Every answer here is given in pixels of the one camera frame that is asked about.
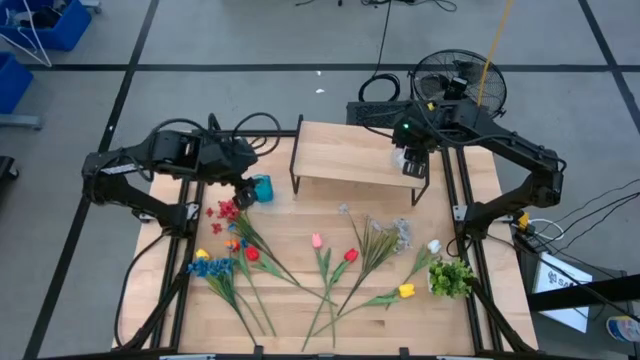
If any red artificial flower bunch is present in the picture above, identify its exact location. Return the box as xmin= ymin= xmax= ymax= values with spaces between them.
xmin=204 ymin=198 xmax=304 ymax=289

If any white wire hanger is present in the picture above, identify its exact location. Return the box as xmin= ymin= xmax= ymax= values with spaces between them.
xmin=0 ymin=0 xmax=54 ymax=69

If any red artificial tulip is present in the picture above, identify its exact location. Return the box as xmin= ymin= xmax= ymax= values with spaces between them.
xmin=301 ymin=247 xmax=361 ymax=353
xmin=243 ymin=245 xmax=339 ymax=307

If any black floor fan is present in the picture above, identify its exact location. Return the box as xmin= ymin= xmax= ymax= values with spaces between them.
xmin=408 ymin=48 xmax=509 ymax=126

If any blue plastic bin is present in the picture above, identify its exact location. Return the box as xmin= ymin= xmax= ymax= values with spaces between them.
xmin=0 ymin=0 xmax=94 ymax=53
xmin=0 ymin=51 xmax=35 ymax=115

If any white artificial flower bunch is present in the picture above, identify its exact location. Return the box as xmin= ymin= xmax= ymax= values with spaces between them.
xmin=336 ymin=202 xmax=415 ymax=317

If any yellow artificial tulip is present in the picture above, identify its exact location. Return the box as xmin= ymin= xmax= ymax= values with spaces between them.
xmin=312 ymin=282 xmax=417 ymax=338
xmin=193 ymin=247 xmax=266 ymax=336

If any black perforated metal box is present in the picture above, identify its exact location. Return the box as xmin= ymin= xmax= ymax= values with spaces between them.
xmin=344 ymin=99 xmax=417 ymax=129

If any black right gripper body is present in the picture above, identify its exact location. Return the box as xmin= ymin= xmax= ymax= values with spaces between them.
xmin=391 ymin=115 xmax=441 ymax=152

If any pink artificial tulip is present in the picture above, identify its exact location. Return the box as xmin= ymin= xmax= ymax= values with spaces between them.
xmin=309 ymin=232 xmax=338 ymax=350

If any teal glass vase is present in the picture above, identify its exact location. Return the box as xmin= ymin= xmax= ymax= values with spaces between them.
xmin=251 ymin=173 xmax=276 ymax=204

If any dark side table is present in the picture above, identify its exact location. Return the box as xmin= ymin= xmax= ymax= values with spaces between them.
xmin=513 ymin=234 xmax=640 ymax=360

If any black chair caster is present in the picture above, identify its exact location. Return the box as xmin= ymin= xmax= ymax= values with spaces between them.
xmin=0 ymin=155 xmax=20 ymax=182

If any white printed sign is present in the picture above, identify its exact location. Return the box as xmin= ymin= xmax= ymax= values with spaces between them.
xmin=531 ymin=251 xmax=595 ymax=335

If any black aluminium table frame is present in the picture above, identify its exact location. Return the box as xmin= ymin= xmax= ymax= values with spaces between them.
xmin=112 ymin=127 xmax=539 ymax=360

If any black stand bar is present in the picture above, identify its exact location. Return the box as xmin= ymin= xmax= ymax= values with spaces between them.
xmin=527 ymin=272 xmax=640 ymax=312

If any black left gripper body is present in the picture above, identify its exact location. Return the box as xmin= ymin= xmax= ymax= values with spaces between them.
xmin=199 ymin=139 xmax=260 ymax=185

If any blue artificial flower bunch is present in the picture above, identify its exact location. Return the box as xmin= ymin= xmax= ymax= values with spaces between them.
xmin=186 ymin=256 xmax=266 ymax=347

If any black coiled floor cable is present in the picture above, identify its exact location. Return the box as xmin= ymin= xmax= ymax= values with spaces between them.
xmin=357 ymin=0 xmax=402 ymax=104

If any grey cart base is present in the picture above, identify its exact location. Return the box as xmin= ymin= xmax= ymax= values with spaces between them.
xmin=0 ymin=113 xmax=44 ymax=131

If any yellow hanging cable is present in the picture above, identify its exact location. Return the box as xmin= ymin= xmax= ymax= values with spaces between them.
xmin=475 ymin=0 xmax=516 ymax=109

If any white cable loop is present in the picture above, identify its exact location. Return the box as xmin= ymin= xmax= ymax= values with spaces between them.
xmin=527 ymin=217 xmax=567 ymax=243

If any wooden shelf with black legs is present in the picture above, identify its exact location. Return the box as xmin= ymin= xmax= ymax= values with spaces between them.
xmin=288 ymin=113 xmax=432 ymax=207

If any small potted green plant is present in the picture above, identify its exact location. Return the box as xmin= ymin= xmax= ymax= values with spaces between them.
xmin=427 ymin=256 xmax=477 ymax=300

